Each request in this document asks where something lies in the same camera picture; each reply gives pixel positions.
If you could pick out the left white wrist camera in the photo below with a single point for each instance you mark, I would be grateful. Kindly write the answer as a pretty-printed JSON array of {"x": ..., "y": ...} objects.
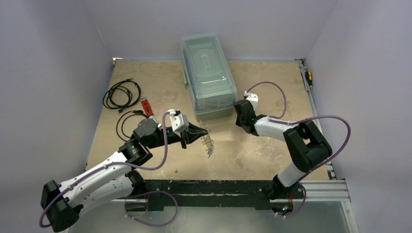
[{"x": 178, "y": 120}]

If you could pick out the clear plastic storage box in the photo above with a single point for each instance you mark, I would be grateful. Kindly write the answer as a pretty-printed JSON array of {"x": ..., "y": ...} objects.
[{"x": 207, "y": 77}]

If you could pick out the yellow black screwdriver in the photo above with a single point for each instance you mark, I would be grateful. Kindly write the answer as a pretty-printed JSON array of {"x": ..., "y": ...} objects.
[{"x": 309, "y": 79}]

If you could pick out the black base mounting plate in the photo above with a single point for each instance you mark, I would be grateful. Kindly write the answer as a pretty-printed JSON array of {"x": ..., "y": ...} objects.
[{"x": 257, "y": 194}]

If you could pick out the metal key organizer plate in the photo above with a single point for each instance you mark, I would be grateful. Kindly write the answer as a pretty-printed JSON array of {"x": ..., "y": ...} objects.
[{"x": 206, "y": 140}]

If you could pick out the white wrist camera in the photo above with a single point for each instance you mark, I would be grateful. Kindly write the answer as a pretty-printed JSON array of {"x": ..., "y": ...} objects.
[
  {"x": 252, "y": 98},
  {"x": 178, "y": 120}
]

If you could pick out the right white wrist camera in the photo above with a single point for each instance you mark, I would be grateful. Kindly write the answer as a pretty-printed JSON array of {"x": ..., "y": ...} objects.
[{"x": 252, "y": 98}]

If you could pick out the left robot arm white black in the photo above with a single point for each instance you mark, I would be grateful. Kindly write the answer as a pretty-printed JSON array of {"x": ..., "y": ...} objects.
[{"x": 117, "y": 176}]

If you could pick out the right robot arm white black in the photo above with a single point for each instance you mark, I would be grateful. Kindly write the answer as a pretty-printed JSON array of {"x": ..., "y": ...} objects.
[{"x": 306, "y": 145}]

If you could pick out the aluminium frame rail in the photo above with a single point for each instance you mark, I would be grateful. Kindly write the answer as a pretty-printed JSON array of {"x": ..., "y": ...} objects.
[{"x": 322, "y": 190}]

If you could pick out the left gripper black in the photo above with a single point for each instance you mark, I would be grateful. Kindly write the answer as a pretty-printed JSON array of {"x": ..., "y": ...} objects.
[{"x": 192, "y": 133}]

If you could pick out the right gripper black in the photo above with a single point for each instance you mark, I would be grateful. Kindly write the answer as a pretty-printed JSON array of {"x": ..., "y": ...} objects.
[{"x": 243, "y": 113}]

